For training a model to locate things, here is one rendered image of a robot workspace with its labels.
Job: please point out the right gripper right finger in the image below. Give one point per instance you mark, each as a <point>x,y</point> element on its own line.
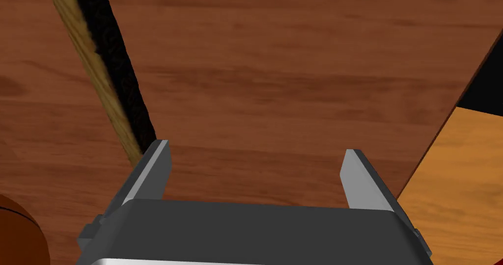
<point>363,186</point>

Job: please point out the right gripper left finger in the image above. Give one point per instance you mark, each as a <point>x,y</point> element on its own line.
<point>151,174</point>

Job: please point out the brown round door knob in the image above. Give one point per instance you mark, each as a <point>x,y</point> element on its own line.
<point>19,237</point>

